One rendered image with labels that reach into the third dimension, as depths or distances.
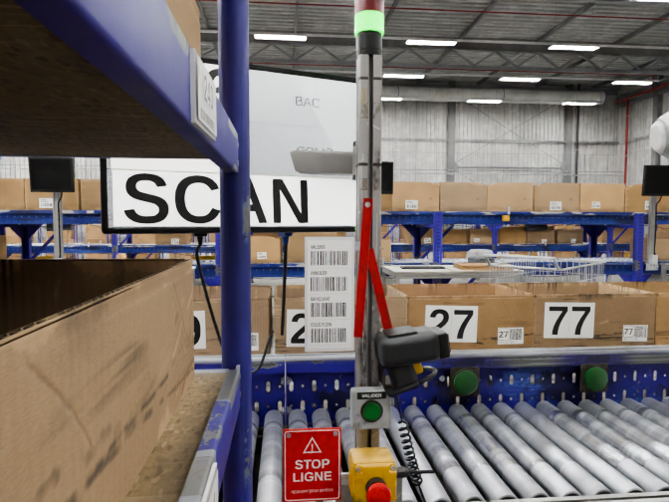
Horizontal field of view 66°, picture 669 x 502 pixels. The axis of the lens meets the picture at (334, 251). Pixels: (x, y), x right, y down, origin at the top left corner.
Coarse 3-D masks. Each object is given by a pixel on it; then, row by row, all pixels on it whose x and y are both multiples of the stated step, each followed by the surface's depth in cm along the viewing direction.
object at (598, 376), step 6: (588, 372) 150; (594, 372) 150; (600, 372) 150; (588, 378) 150; (594, 378) 150; (600, 378) 150; (606, 378) 150; (588, 384) 150; (594, 384) 150; (600, 384) 150; (594, 390) 151
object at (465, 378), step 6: (462, 372) 146; (468, 372) 146; (456, 378) 146; (462, 378) 146; (468, 378) 146; (474, 378) 146; (456, 384) 146; (462, 384) 146; (468, 384) 146; (474, 384) 146; (462, 390) 146; (468, 390) 146; (474, 390) 147
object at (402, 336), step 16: (384, 336) 85; (400, 336) 84; (416, 336) 84; (432, 336) 84; (448, 336) 85; (384, 352) 84; (400, 352) 84; (416, 352) 84; (432, 352) 84; (448, 352) 85; (400, 368) 85; (416, 368) 87; (400, 384) 85; (416, 384) 85
